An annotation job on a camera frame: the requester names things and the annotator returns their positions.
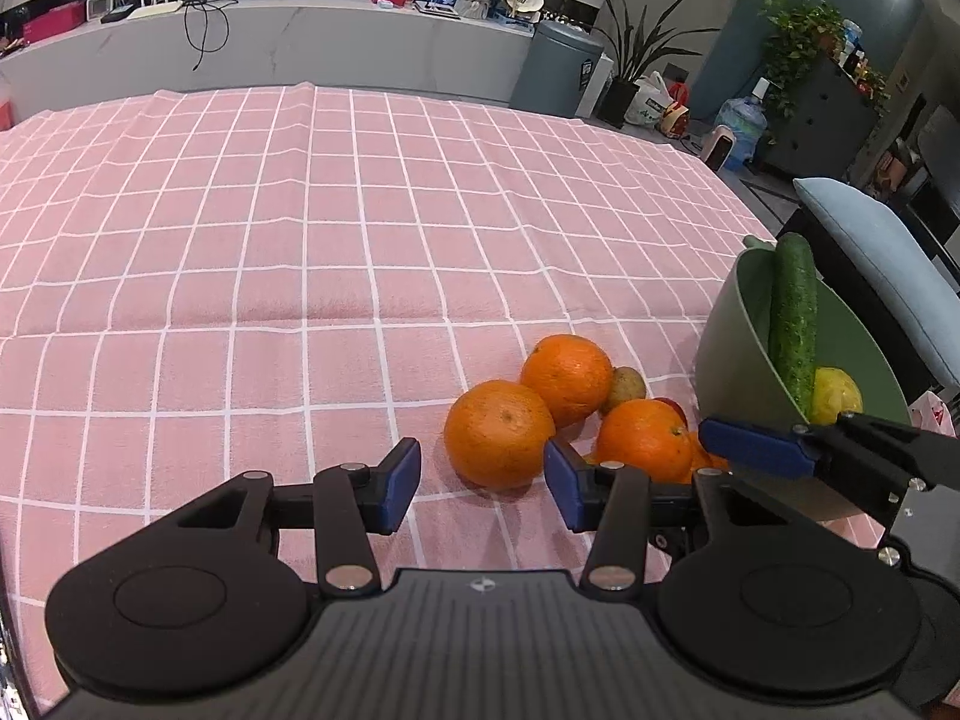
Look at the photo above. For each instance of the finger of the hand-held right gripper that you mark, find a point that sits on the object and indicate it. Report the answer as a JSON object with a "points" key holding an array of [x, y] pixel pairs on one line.
{"points": [[750, 446]]}

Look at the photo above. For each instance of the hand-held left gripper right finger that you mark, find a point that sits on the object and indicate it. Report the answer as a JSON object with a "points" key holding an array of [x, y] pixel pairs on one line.
{"points": [[566, 484]]}

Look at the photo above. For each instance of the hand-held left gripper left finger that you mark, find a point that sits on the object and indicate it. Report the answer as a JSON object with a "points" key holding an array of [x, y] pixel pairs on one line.
{"points": [[401, 484]]}

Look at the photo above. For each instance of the small mandarin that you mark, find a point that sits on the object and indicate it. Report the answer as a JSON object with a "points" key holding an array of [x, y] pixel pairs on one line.
{"points": [[709, 459]]}

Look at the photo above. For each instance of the small red fruit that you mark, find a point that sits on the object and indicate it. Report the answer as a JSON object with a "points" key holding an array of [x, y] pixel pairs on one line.
{"points": [[673, 411]]}

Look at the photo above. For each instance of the large orange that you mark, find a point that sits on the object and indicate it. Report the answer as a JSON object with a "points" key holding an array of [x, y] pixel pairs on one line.
{"points": [[645, 439], [568, 379], [499, 431]]}

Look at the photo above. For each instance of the green plastic bowl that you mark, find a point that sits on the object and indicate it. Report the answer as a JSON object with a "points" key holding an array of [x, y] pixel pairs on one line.
{"points": [[739, 360]]}

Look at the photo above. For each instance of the yellow-green pear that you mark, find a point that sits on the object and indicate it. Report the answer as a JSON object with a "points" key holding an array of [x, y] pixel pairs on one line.
{"points": [[836, 394]]}

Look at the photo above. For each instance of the pink and white bag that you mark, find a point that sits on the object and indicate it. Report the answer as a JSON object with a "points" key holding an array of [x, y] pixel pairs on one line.
{"points": [[934, 412]]}

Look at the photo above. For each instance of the green cucumber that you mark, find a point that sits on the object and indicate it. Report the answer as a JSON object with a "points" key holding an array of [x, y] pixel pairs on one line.
{"points": [[793, 315]]}

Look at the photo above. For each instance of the light blue bench cushion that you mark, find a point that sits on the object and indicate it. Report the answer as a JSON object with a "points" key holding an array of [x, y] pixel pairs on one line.
{"points": [[877, 255]]}

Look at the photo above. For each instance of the white space heater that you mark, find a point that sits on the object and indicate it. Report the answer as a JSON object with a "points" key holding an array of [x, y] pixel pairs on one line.
{"points": [[720, 148]]}

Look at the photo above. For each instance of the pink checked tablecloth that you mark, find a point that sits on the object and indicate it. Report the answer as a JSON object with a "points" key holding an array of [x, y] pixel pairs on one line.
{"points": [[225, 240]]}

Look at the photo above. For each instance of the blue water jug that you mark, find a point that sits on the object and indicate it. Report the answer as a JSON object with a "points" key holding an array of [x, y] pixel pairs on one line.
{"points": [[742, 124]]}

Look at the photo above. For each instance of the dark drawer cabinet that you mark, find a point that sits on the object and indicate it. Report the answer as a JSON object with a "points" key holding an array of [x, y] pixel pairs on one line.
{"points": [[825, 120]]}

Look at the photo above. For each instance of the red and yellow bag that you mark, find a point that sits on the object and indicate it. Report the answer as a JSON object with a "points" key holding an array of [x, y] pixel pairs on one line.
{"points": [[675, 118]]}

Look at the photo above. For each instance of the white plastic bag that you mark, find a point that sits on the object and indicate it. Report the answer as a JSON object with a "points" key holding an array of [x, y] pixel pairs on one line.
{"points": [[649, 105]]}

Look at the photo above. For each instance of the tall-leaved potted plant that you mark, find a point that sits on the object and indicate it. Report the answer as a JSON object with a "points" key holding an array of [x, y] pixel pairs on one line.
{"points": [[626, 90]]}

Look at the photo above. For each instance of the green pothos plant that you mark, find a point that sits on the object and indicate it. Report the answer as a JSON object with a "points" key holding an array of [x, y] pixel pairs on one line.
{"points": [[802, 37]]}

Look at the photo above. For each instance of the grey trash can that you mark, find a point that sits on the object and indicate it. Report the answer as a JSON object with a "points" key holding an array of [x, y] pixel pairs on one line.
{"points": [[555, 67]]}

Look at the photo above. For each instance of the white marble tv console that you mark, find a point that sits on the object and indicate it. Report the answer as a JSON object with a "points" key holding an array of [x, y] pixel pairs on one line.
{"points": [[337, 45]]}

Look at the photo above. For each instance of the white desk clock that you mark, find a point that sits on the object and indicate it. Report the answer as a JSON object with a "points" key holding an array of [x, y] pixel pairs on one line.
{"points": [[99, 7]]}

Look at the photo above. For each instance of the pink tissue box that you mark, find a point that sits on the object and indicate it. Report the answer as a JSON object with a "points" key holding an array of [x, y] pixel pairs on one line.
{"points": [[52, 21]]}

